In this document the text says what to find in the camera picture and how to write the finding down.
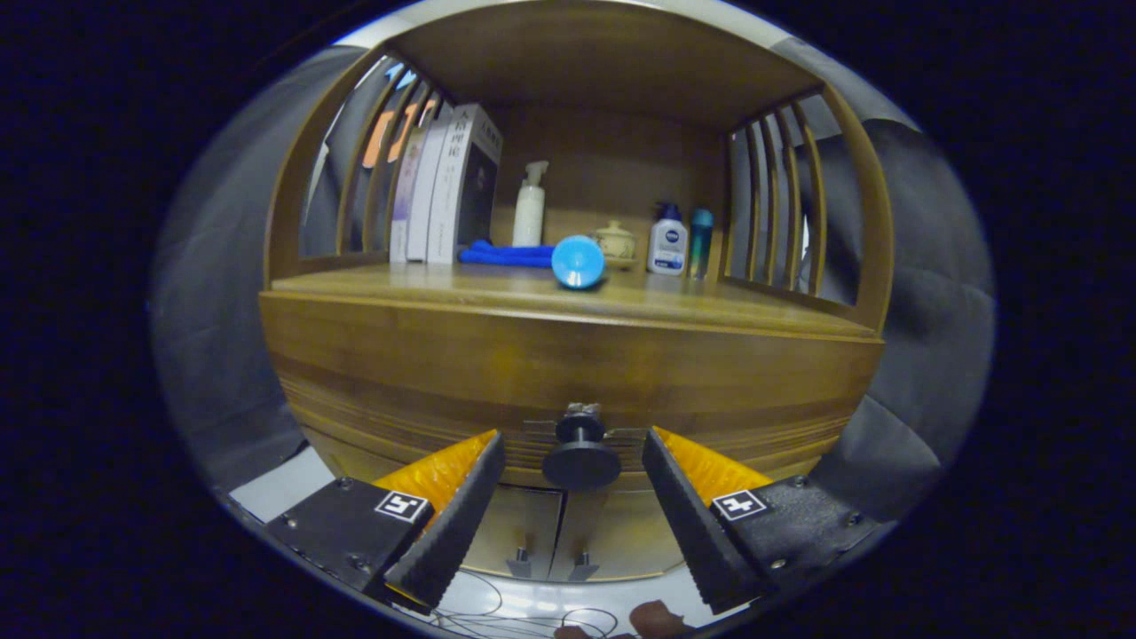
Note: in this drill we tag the wooden drawer with black knob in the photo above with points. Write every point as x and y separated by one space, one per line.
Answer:
444 373

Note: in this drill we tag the teal bottle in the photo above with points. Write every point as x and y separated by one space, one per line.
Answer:
701 244

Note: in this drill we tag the white bottle with blue cap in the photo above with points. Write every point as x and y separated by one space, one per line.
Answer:
666 244

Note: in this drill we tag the wooden cabinet door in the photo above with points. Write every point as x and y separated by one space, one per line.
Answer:
524 524
621 532

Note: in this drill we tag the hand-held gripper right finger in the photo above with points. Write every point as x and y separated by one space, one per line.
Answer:
688 524

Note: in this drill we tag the wooden countertop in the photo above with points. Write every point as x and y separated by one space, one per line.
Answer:
710 297

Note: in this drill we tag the ceramic lidded cup with saucer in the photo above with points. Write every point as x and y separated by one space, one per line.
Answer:
617 241

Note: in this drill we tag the thin pale purple book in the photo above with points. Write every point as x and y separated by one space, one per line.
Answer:
404 204

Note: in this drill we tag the white book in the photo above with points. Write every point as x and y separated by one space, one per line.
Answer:
426 195

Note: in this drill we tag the white pump bottle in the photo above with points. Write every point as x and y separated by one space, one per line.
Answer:
530 213

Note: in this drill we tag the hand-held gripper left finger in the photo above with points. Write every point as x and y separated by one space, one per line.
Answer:
457 524

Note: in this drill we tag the wooden cabinet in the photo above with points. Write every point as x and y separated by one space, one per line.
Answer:
603 53

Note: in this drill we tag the blue cloth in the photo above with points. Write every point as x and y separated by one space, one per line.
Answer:
506 256

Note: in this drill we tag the blue gradient tube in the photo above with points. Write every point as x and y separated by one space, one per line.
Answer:
578 262

